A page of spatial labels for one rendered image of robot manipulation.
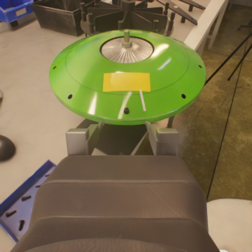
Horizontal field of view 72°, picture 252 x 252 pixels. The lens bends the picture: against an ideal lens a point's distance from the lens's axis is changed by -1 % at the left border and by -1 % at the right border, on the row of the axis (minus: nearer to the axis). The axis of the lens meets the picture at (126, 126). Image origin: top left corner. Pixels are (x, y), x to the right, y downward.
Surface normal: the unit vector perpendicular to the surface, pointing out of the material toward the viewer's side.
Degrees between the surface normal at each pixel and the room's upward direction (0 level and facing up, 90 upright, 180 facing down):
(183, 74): 22
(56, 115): 0
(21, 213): 0
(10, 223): 0
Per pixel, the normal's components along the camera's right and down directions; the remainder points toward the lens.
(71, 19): -0.47, 0.73
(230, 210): -0.07, -0.84
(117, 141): -0.01, -0.63
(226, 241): -0.22, -0.70
